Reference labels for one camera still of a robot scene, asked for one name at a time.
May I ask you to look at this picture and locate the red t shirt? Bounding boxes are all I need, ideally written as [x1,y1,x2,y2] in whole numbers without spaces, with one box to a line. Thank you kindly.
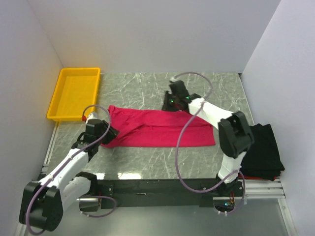
[103,105,216,148]

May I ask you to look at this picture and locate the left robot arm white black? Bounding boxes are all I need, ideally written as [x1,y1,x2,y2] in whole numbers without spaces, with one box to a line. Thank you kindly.
[19,118,119,232]

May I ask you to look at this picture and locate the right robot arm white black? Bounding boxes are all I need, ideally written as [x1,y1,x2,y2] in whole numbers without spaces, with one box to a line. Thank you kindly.
[165,78,254,196]

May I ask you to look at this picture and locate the folded red shirt under stack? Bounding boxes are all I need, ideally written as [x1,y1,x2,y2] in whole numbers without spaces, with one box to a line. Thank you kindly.
[245,176,276,181]

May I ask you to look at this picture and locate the folded black t shirt stack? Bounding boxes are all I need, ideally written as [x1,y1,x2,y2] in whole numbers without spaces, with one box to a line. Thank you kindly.
[240,124,285,178]

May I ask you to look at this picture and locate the yellow plastic tray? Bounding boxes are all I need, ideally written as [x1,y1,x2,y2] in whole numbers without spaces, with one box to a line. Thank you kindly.
[46,67,100,122]

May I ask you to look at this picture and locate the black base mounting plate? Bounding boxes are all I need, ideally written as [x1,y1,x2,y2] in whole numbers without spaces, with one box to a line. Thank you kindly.
[78,178,244,212]

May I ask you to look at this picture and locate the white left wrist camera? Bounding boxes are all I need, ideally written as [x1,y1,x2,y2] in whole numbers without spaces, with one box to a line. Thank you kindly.
[82,112,98,123]

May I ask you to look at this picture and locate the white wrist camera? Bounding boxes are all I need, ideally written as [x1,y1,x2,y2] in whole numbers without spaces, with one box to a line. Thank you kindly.
[82,112,98,123]
[169,77,178,83]

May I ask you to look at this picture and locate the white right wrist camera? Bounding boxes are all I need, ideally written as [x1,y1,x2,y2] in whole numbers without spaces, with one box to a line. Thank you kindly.
[169,77,178,83]

